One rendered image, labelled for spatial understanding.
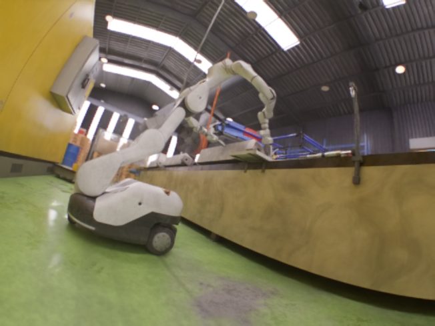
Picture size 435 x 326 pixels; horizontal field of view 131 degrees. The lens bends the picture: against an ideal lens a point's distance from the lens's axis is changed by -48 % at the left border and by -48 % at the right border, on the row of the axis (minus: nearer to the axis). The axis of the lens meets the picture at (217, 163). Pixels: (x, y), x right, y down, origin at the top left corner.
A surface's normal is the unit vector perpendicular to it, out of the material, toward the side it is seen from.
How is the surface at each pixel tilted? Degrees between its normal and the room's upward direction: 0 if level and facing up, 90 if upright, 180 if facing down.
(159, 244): 90
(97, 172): 90
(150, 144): 90
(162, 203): 90
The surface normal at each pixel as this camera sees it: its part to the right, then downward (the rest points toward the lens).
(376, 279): -0.80, -0.31
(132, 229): 0.58, -0.03
